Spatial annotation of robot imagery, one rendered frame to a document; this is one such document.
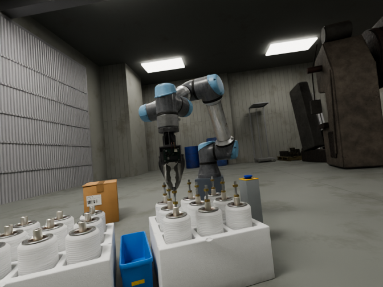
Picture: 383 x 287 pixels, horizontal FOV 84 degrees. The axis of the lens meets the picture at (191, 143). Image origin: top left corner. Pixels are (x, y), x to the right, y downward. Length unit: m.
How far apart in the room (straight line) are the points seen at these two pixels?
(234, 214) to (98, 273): 0.46
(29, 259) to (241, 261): 0.63
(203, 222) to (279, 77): 7.95
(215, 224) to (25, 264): 0.55
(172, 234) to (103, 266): 0.21
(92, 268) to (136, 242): 0.40
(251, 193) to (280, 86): 7.50
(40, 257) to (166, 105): 0.56
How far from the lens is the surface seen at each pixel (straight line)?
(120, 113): 6.50
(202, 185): 1.34
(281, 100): 8.30
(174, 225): 0.74
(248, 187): 1.05
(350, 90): 4.17
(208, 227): 0.77
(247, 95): 8.11
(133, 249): 1.11
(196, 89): 1.16
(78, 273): 0.74
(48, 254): 0.78
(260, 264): 0.87
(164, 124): 0.71
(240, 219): 0.82
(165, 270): 0.74
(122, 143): 6.38
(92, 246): 0.76
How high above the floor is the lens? 0.45
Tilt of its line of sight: 3 degrees up
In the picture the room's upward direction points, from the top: 5 degrees counter-clockwise
